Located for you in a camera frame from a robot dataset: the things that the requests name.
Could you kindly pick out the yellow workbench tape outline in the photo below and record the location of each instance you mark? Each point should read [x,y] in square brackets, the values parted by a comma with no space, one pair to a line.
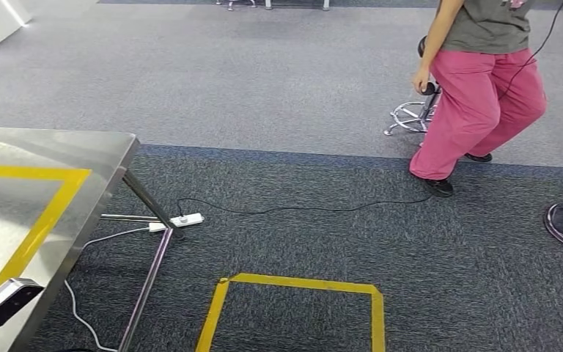
[43,223]

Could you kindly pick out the stainless steel workbench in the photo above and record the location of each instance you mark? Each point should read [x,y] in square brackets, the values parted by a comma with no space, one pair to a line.
[68,150]

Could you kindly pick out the white power strip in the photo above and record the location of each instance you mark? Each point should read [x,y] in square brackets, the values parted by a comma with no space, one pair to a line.
[187,220]

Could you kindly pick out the yellow floor tape outline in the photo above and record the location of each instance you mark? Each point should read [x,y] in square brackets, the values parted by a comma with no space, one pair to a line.
[301,282]

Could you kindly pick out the black stool with chrome base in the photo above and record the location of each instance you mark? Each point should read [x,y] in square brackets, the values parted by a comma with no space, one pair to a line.
[408,114]

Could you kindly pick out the walking person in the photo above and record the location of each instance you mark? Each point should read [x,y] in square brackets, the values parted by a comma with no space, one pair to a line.
[475,97]

